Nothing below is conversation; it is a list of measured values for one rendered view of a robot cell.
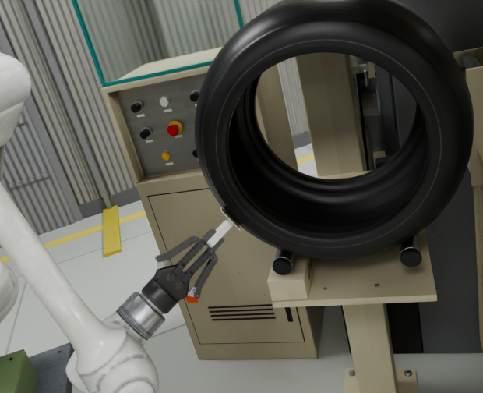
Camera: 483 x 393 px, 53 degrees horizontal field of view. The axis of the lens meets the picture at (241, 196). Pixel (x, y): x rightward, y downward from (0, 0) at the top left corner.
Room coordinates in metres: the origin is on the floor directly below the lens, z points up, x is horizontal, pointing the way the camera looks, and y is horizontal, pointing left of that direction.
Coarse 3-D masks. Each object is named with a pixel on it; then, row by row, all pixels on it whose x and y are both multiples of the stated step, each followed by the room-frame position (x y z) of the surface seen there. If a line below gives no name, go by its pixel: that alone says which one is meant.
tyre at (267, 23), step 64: (320, 0) 0.91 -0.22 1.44; (384, 0) 0.94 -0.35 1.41; (256, 64) 0.91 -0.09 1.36; (384, 64) 0.83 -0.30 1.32; (448, 64) 0.83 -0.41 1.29; (256, 128) 1.20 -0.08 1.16; (448, 128) 0.81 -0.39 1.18; (256, 192) 1.13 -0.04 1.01; (320, 192) 1.15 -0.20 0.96; (384, 192) 1.09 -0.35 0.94; (448, 192) 0.82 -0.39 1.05; (320, 256) 0.90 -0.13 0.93
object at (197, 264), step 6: (204, 252) 0.94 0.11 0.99; (210, 252) 0.92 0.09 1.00; (198, 258) 0.93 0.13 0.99; (204, 258) 0.91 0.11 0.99; (192, 264) 0.92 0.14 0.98; (198, 264) 0.91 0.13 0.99; (186, 270) 0.92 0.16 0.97; (192, 270) 0.90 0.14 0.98; (186, 276) 0.89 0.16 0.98; (180, 282) 0.88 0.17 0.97; (186, 282) 0.88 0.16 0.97; (180, 288) 0.87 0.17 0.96
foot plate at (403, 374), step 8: (352, 368) 1.47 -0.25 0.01; (400, 368) 1.41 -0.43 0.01; (408, 368) 1.40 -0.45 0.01; (352, 376) 1.43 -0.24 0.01; (400, 376) 1.37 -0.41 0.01; (408, 376) 1.36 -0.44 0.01; (344, 384) 1.40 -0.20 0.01; (352, 384) 1.39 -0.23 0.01; (400, 384) 1.33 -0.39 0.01; (408, 384) 1.32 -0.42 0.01; (416, 384) 1.32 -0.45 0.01; (344, 392) 1.37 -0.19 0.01; (352, 392) 1.36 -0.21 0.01; (400, 392) 1.30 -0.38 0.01; (408, 392) 1.29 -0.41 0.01; (416, 392) 1.28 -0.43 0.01
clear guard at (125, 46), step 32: (96, 0) 1.76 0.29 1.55; (128, 0) 1.72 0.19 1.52; (160, 0) 1.69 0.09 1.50; (192, 0) 1.65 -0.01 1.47; (224, 0) 1.62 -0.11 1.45; (96, 32) 1.77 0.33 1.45; (128, 32) 1.74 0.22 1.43; (160, 32) 1.70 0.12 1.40; (192, 32) 1.66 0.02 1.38; (224, 32) 1.63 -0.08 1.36; (96, 64) 1.78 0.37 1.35; (128, 64) 1.75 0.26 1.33; (160, 64) 1.71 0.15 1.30; (192, 64) 1.67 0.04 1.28
